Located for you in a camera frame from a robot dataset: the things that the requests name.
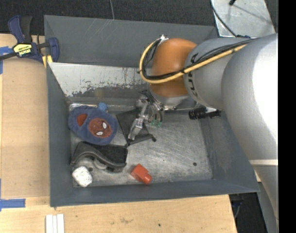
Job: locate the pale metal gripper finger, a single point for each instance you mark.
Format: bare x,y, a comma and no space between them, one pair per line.
147,120
135,128

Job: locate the black curved shoe insole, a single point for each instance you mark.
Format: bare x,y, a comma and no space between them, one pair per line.
106,153

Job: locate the grey metal bin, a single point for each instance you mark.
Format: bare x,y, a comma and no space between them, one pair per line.
172,152

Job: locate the blue hat with red mask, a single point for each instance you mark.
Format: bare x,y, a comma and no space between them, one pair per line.
94,127

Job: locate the red plastic block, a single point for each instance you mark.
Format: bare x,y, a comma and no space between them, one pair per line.
141,173

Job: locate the pale wood board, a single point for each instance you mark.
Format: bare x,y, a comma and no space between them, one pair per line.
23,130

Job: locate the black cylinder on white bracket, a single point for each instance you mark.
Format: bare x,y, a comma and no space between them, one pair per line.
198,113

